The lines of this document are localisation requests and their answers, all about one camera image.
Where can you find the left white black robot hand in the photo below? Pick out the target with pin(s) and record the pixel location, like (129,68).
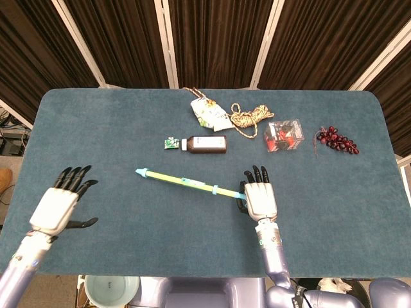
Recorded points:
(54,208)

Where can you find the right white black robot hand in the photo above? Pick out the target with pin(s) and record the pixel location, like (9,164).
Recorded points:
(260,200)

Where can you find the right purple robot arm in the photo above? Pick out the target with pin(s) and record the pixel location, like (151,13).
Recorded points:
(273,256)

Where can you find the left purple robot arm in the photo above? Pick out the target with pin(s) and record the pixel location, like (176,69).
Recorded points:
(22,266)

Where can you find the clear box red black pieces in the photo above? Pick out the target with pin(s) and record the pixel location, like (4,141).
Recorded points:
(284,134)

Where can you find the brown bottle white cap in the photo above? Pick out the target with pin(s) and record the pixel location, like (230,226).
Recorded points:
(205,144)

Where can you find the pale blue bowl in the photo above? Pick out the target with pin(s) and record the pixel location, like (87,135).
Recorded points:
(109,288)

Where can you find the dark red plastic grapes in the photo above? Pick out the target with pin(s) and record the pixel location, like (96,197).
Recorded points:
(338,141)

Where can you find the small green toy car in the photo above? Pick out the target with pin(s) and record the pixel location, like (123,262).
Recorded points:
(171,143)

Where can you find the blue velvet table cloth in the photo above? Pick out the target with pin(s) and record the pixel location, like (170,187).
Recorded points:
(160,237)

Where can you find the crumpled white tissue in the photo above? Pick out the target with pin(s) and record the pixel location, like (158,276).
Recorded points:
(332,285)

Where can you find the purple robot torso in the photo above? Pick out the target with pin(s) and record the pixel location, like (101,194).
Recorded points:
(199,293)

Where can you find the brown curtain screen panel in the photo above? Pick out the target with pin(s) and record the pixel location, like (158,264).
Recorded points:
(218,41)
(321,41)
(398,96)
(32,48)
(122,41)

